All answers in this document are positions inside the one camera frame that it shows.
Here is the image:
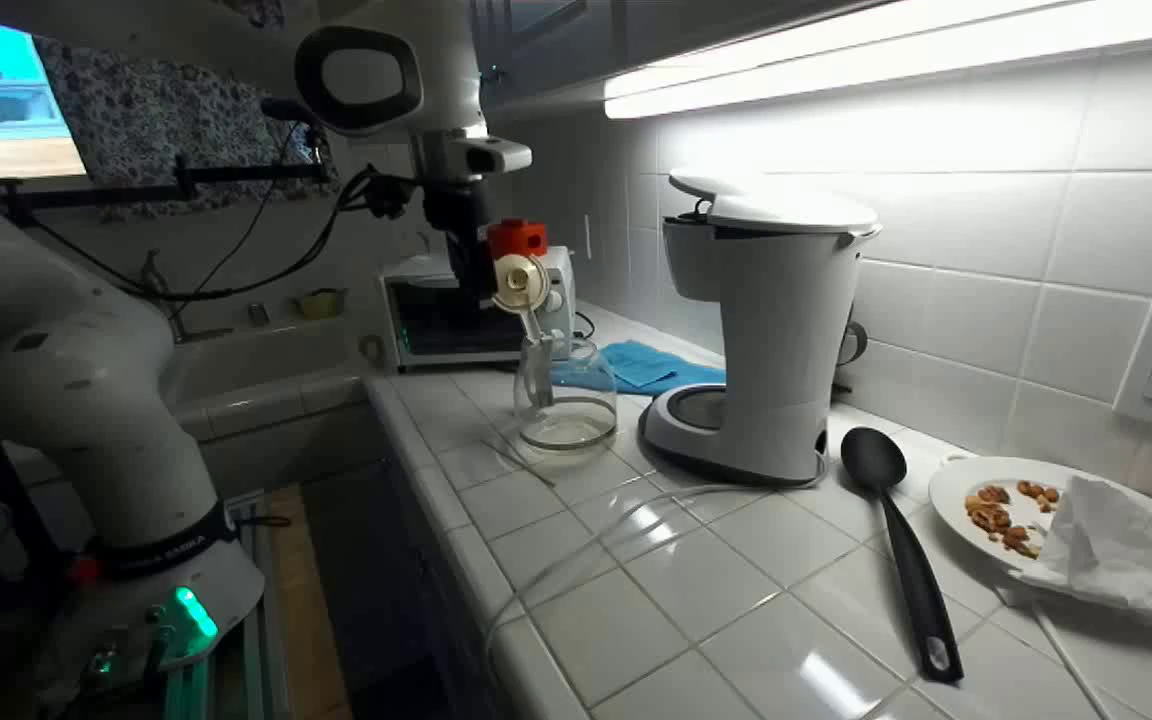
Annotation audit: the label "white crumpled napkin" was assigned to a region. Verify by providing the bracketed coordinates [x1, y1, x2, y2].
[997, 474, 1152, 647]

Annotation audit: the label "white drip coffee maker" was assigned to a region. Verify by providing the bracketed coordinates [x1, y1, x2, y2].
[638, 166, 883, 489]

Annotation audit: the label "red cap object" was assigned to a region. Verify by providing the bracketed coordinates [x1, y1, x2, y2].
[483, 216, 556, 265]

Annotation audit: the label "white sink basin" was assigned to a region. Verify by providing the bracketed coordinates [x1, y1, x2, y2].
[155, 315, 385, 450]

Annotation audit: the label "white coffee pot lid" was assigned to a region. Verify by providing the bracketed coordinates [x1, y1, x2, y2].
[487, 251, 554, 319]

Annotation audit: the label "under-cabinet light strip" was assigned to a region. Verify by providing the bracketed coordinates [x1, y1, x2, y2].
[600, 0, 1152, 123]

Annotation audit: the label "glass coffee pot carafe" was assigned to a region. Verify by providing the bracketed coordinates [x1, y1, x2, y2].
[510, 299, 624, 455]

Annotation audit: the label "black power cable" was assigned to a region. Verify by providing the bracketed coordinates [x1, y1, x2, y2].
[830, 315, 875, 409]

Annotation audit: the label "white round plate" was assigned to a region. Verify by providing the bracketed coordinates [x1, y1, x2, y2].
[930, 451, 1152, 607]

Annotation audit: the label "blue cloth towel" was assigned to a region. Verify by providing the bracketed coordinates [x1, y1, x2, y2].
[554, 336, 733, 401]

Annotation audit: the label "dark upper cabinet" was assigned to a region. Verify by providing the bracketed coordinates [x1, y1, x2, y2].
[467, 0, 881, 118]

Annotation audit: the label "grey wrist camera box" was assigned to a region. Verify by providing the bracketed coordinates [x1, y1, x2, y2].
[461, 133, 538, 182]

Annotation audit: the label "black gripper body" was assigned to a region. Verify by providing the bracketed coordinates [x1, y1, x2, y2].
[417, 170, 498, 272]

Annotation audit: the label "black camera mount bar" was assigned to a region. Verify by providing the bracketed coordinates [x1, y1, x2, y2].
[0, 156, 335, 214]

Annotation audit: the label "small yellow-green bowl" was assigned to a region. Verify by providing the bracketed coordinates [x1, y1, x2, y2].
[294, 286, 353, 326]

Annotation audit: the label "brown food pieces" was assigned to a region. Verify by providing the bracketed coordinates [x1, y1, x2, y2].
[960, 475, 1067, 565]

